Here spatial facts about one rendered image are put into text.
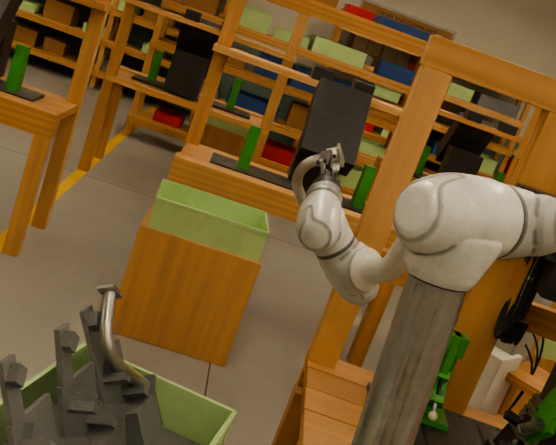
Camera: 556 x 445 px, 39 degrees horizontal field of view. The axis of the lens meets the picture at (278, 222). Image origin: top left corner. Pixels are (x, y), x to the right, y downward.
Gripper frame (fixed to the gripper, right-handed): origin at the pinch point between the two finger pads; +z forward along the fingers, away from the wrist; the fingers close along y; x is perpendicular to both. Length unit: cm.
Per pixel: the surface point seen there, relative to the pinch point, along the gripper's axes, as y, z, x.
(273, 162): -248, 611, 194
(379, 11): -196, 972, 72
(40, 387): -10, -68, 63
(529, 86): -3, 31, -54
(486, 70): 4, 32, -44
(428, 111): -2.5, 27.0, -25.5
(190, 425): -36, -56, 39
